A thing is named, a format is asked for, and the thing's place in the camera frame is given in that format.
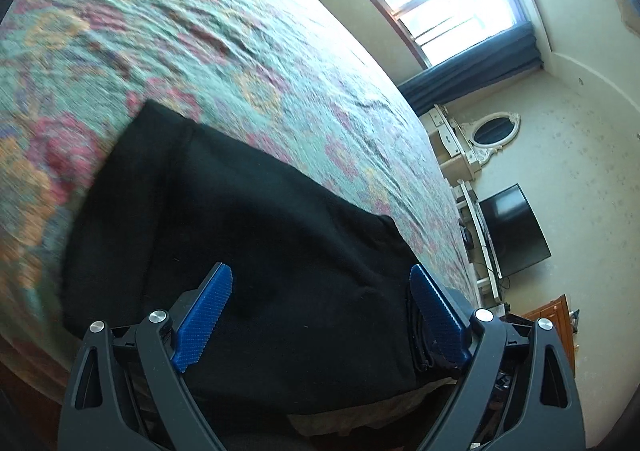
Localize black pants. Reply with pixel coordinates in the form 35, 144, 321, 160
60, 101, 448, 415

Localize brown wooden cabinet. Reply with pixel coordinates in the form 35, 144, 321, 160
519, 294, 580, 377

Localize white tv console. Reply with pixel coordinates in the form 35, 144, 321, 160
452, 180, 503, 307

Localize black flat television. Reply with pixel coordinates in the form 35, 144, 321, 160
480, 184, 551, 277

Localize cream vanity table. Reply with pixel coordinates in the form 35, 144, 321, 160
420, 106, 480, 187

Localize oval vanity mirror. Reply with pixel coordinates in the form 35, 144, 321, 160
460, 112, 521, 166

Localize right dark blue curtain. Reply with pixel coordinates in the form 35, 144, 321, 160
398, 22, 542, 116

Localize floral bedspread bed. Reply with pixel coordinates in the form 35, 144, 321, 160
1, 0, 476, 397

